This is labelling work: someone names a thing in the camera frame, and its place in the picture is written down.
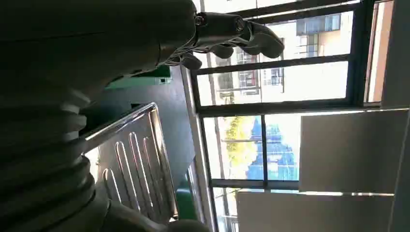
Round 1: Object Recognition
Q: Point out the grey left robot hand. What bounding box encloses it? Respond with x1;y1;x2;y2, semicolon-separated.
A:
0;0;285;232

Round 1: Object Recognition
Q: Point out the green plastic crate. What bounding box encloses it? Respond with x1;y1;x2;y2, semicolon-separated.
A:
105;65;172;90

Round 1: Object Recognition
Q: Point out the ribbed steel tray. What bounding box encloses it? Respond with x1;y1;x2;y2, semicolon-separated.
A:
82;102;179;224

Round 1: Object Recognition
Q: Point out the yellow-leaved tree outside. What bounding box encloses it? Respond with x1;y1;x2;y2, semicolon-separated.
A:
223;116;259;180

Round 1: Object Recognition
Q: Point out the green plastic container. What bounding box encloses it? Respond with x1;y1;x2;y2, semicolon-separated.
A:
175;188;197;221

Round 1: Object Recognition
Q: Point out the grey flat panel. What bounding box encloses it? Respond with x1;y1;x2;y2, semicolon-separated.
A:
298;109;410;194
236;191;395;232

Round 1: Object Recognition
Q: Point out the dark window frame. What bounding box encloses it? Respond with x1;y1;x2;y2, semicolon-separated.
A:
180;0;395;232

